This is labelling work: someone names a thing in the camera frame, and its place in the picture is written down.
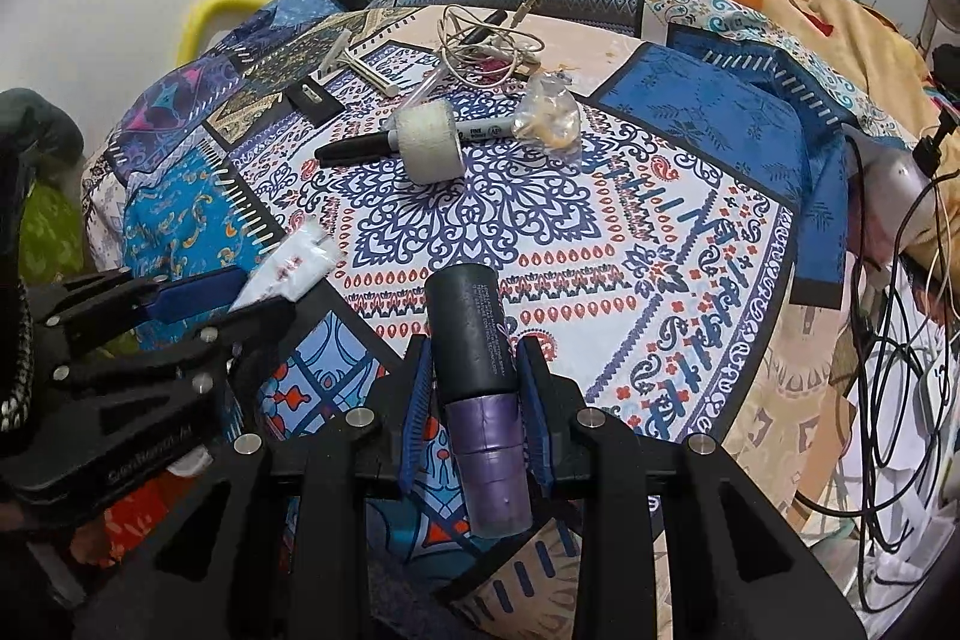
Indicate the black marker pen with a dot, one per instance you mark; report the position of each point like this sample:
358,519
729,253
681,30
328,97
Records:
367,149

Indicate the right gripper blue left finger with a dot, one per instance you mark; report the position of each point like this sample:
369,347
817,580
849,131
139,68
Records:
417,381

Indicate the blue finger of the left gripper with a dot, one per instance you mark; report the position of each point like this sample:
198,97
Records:
256,327
187,298

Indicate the yellow foam tube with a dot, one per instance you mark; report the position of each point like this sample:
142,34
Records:
202,16

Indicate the patchwork patterned bedsheet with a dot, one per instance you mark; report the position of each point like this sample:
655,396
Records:
687,266

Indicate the black purple spray can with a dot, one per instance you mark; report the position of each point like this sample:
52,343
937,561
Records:
478,396

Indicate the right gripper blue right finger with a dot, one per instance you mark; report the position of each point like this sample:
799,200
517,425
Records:
535,382

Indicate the crumpled clear plastic wrapper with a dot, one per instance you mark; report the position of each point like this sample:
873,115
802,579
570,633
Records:
549,116

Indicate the white tape roll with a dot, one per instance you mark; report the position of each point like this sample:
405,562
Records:
427,163

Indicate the white disposable razor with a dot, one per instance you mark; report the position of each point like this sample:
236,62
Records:
339,56

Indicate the pile of clothes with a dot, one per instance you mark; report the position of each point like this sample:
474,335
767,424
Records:
42,152

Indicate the small black card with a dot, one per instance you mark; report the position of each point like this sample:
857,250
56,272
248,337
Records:
313,101

